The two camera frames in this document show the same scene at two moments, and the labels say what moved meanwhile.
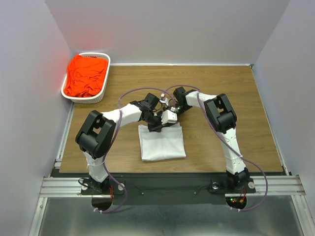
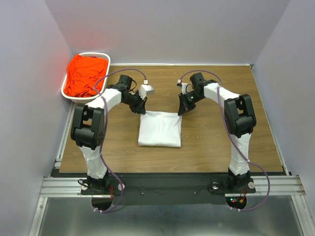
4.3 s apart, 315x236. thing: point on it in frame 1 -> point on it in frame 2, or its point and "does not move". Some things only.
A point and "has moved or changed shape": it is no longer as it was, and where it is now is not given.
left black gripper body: x=154 y=121 -> x=134 y=102
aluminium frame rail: x=58 y=187 does not move
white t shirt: x=168 y=143 has moved or changed shape
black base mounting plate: x=164 y=189 does not move
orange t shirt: x=85 y=76 does not move
